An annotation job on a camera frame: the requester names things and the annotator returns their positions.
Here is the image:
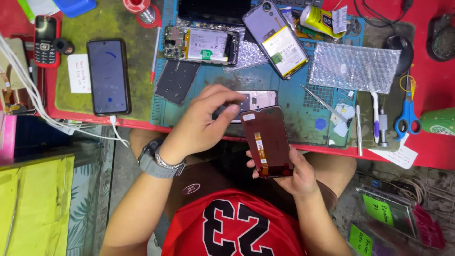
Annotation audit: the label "person's right hand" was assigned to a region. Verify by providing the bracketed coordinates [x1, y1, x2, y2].
[246, 146, 321, 198]

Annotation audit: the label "person's left hand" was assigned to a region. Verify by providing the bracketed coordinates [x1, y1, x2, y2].
[159, 84, 248, 165]

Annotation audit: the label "dark phone display panel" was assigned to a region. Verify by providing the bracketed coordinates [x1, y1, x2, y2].
[239, 105, 295, 178]

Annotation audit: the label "black phone back plate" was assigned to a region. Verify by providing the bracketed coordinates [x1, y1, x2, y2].
[154, 59, 202, 106]

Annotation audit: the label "brown shorts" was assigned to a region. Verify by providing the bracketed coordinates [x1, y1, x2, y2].
[129, 128, 358, 223]

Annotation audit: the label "grey wrist watch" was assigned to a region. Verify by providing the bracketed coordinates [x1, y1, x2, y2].
[137, 139, 186, 179]

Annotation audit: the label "white adhesive scraps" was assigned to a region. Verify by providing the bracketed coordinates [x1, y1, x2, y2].
[330, 103, 356, 138]

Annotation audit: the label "blue repair mat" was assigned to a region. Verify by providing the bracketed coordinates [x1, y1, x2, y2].
[151, 0, 365, 148]

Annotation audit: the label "thin metal pry tool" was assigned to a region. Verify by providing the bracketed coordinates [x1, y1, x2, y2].
[355, 103, 363, 157]

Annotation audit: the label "silver tweezers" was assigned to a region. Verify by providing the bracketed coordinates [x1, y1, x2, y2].
[299, 83, 351, 124]

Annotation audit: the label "red and white pen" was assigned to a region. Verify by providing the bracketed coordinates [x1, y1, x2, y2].
[150, 26, 163, 85]

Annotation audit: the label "opened black phone with battery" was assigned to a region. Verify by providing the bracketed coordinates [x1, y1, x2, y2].
[162, 25, 240, 67]

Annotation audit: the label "small green label packet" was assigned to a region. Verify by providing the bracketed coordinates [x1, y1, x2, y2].
[346, 222, 385, 256]

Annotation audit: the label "red numbered jersey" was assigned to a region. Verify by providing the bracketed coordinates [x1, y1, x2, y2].
[161, 188, 307, 256]

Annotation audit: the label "large green label packet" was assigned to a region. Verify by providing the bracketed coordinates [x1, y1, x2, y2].
[356, 185, 419, 239]

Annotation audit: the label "silver screwdriver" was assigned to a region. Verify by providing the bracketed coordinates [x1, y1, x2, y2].
[377, 105, 389, 148]

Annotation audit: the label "white and purple toothbrush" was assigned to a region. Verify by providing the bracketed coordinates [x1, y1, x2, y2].
[369, 90, 381, 144]

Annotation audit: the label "black smartphone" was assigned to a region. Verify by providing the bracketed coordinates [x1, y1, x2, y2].
[87, 38, 132, 117]

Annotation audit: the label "white paper slip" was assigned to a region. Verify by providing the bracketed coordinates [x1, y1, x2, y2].
[368, 133, 419, 170]

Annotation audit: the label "dirty grey mat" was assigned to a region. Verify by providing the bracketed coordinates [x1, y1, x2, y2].
[350, 21, 417, 152]

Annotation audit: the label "black tablet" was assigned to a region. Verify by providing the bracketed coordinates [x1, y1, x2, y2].
[177, 0, 252, 26]

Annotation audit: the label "clear bubble wrap bag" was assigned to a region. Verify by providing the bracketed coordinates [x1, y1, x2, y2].
[308, 41, 402, 95]

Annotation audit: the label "opened lilac phone with battery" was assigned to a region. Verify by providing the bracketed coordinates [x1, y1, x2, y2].
[242, 1, 309, 81]

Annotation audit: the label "worn green mat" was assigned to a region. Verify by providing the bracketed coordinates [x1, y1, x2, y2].
[55, 0, 159, 122]

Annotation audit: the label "white handwritten paper note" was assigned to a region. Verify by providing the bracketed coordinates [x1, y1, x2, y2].
[67, 53, 92, 94]

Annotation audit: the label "red solder spool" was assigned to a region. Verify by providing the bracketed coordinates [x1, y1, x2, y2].
[122, 0, 163, 29]

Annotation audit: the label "pink plastic packet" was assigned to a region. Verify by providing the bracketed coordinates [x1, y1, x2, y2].
[412, 204, 446, 250]

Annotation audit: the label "yellow rubber band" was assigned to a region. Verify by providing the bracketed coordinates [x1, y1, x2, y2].
[399, 73, 417, 94]

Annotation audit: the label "green round container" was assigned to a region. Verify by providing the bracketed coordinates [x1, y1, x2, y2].
[419, 107, 455, 137]

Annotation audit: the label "small black cylinder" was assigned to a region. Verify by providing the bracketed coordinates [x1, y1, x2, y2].
[53, 38, 75, 56]

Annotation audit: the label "yellow glue tube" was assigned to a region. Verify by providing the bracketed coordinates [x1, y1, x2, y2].
[299, 5, 348, 39]

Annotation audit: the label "black computer mouse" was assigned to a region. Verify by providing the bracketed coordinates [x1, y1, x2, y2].
[382, 35, 415, 77]

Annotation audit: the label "black keyboard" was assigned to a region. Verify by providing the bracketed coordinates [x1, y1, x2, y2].
[275, 0, 325, 9]

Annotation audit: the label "blue plastic lid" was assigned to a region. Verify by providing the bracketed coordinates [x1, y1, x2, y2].
[52, 0, 97, 18]

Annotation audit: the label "red keypad phone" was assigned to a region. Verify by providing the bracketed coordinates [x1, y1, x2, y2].
[33, 15, 62, 68]

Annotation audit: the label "yellow plastic bag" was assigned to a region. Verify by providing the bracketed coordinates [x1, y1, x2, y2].
[0, 154, 75, 256]

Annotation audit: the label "heap of phone parts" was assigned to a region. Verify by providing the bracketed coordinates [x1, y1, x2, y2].
[0, 37, 37, 115]

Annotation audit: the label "pink box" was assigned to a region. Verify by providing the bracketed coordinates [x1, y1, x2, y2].
[0, 113, 18, 161]

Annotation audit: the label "black round dish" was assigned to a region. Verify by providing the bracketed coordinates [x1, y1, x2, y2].
[425, 13, 455, 63]

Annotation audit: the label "green and white packets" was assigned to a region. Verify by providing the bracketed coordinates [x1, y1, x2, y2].
[16, 0, 62, 22]

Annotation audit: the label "silver chain bracelet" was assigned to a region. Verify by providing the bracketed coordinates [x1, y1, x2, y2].
[155, 147, 186, 170]

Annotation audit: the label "silver phone middle frame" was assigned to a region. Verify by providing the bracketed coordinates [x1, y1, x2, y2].
[212, 90, 279, 124]

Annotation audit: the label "coiled cable bundle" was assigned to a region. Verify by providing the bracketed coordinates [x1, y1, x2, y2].
[369, 176, 427, 206]

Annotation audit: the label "blue handled scissors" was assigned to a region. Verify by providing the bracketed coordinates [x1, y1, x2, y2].
[393, 70, 423, 142]

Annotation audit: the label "white charging cable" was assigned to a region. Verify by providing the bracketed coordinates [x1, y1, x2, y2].
[0, 33, 131, 148]

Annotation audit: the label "black mouse cable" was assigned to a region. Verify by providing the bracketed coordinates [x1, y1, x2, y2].
[353, 0, 415, 37]

